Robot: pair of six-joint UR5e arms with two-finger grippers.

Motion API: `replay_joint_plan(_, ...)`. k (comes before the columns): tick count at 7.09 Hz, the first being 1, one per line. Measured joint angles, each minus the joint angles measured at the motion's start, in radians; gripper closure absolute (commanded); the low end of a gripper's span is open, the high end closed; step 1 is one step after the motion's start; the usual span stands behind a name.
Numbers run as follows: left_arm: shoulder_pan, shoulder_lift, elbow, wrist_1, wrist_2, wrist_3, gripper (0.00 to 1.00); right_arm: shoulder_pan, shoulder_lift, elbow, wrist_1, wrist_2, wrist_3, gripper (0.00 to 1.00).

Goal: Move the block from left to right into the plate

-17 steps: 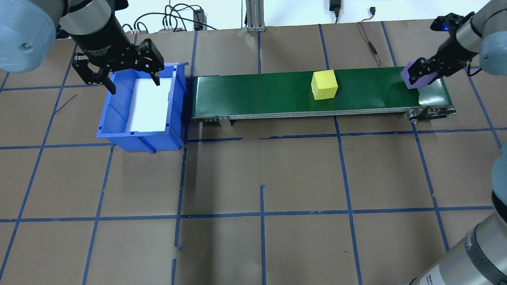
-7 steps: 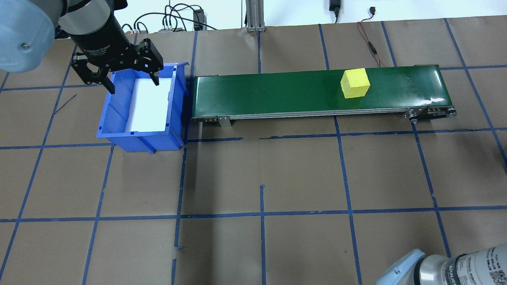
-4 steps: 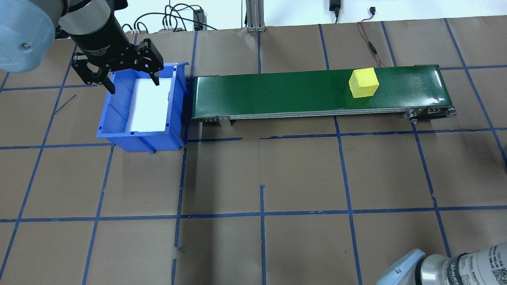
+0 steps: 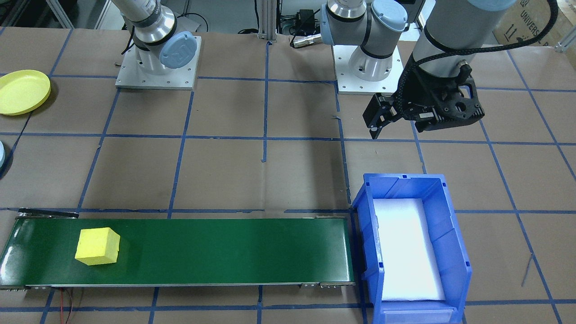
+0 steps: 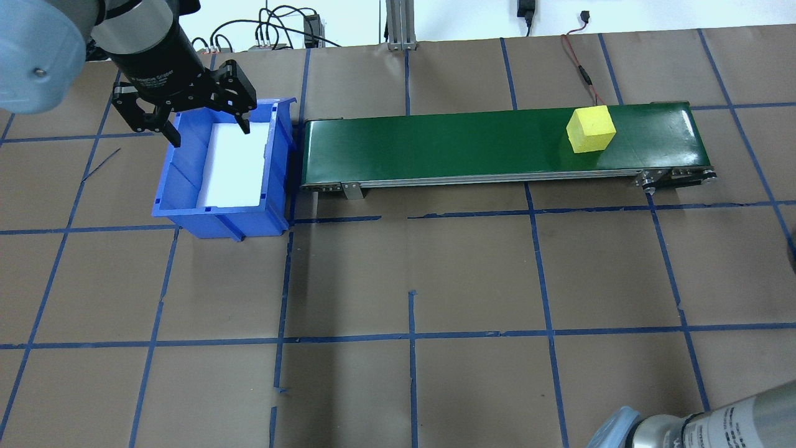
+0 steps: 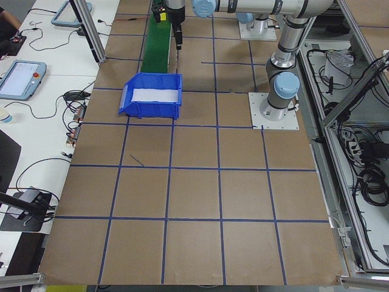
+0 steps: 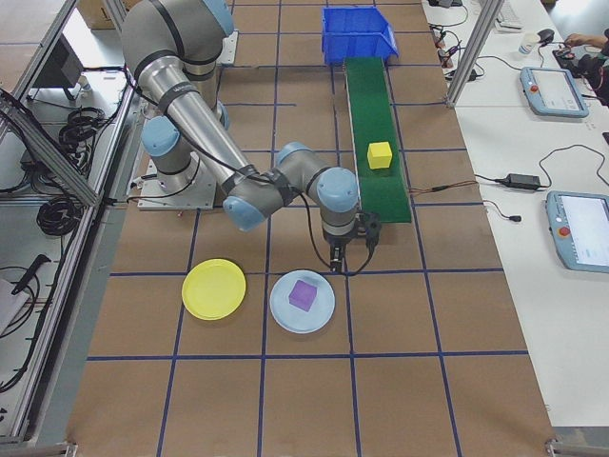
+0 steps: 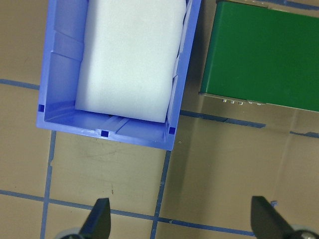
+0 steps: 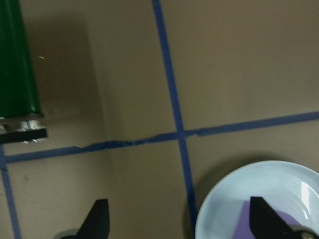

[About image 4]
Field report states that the white square base plate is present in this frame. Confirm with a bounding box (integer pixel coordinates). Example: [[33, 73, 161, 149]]
[[332, 45, 402, 95], [115, 36, 202, 90]]

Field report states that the brown cardboard box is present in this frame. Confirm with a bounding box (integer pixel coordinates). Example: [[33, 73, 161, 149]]
[[493, 0, 576, 48]]

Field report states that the black power adapter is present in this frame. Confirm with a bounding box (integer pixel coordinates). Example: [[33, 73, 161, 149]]
[[297, 9, 315, 30]]

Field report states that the yellow round plate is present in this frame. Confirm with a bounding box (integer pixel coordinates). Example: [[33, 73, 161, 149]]
[[0, 70, 51, 116]]

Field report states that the green conveyor belt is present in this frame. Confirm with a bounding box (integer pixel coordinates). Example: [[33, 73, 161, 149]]
[[0, 208, 356, 291]]

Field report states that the blue plastic storage bin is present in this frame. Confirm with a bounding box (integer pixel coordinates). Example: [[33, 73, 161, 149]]
[[351, 173, 473, 324]]

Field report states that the thin red wire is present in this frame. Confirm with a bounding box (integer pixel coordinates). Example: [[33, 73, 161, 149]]
[[58, 288, 75, 324]]

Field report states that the white foam pad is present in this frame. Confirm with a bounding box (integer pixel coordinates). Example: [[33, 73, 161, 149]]
[[373, 197, 446, 302]]

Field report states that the yellow foam block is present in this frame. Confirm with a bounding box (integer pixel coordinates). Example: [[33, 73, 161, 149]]
[[75, 227, 121, 266]]

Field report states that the thin black wire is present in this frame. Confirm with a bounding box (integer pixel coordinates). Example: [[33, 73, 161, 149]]
[[67, 289, 84, 324]]

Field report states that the silver metal connector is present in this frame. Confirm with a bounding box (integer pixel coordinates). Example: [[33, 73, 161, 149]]
[[290, 34, 323, 48]]

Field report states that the black braided cable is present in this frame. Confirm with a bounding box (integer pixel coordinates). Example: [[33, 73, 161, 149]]
[[391, 0, 559, 120]]

